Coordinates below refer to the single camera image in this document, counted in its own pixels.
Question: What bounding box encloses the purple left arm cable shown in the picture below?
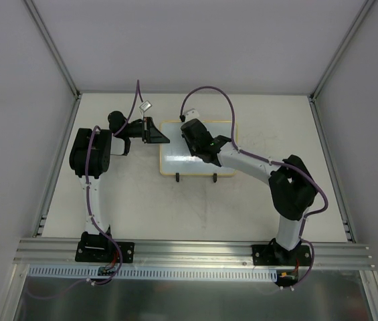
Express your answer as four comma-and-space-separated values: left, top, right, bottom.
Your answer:
24, 79, 143, 299

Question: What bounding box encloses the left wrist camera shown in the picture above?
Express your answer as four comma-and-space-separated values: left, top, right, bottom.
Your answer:
138, 100, 152, 113

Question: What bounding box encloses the aluminium mounting rail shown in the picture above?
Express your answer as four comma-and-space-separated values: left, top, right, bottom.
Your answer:
13, 237, 377, 270

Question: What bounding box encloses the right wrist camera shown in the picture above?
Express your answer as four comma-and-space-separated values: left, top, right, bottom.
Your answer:
179, 108, 200, 122

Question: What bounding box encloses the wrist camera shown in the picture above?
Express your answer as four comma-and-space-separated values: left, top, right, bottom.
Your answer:
179, 108, 200, 122
138, 100, 152, 113

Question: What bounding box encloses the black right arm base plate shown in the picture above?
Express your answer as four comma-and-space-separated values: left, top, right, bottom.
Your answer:
251, 238, 312, 267

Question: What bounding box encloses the wire whiteboard stand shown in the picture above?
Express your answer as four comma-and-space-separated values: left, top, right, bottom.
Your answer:
175, 173, 218, 183

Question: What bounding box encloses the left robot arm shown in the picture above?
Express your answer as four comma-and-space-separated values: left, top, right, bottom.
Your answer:
69, 111, 170, 261

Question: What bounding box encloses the white slotted cable duct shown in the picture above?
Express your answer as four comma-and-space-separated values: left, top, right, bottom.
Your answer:
27, 265, 278, 283

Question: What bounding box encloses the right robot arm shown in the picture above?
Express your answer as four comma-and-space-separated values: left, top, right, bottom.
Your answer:
181, 118, 317, 265

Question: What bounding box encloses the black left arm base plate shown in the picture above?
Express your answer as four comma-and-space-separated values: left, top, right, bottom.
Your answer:
75, 231, 135, 263

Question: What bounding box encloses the yellow framed whiteboard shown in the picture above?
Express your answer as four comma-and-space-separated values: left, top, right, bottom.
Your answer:
159, 121, 236, 177

